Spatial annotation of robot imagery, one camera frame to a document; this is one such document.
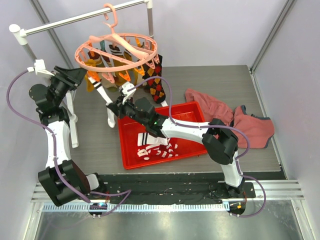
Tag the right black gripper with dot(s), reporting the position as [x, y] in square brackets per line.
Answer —
[119, 107]

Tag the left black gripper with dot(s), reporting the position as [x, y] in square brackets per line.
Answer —
[76, 75]

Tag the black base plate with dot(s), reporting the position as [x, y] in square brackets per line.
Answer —
[174, 188]

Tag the red santa sock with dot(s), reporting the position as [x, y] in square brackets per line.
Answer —
[143, 154]

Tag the red plastic tray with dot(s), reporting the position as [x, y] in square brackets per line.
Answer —
[129, 130]

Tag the pink crumpled garment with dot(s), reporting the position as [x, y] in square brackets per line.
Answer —
[259, 130]

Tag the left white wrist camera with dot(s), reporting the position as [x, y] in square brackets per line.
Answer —
[39, 68]

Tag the white slotted cable duct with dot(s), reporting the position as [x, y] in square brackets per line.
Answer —
[135, 208]

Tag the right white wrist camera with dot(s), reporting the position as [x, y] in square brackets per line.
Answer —
[127, 90]

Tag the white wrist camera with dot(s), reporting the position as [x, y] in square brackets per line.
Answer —
[127, 90]
[39, 68]

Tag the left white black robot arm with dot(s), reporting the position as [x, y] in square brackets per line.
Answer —
[61, 179]

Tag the pink round clip hanger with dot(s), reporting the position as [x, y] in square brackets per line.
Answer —
[116, 53]

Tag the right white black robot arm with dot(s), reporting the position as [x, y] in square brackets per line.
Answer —
[218, 139]

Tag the white black striped sock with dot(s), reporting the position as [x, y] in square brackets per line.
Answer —
[100, 89]
[144, 138]

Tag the white clothes rack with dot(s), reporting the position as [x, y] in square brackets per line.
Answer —
[21, 36]

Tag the black argyle sock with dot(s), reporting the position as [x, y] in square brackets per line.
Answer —
[154, 86]

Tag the red white striped sock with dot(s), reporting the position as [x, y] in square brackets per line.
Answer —
[154, 150]
[166, 151]

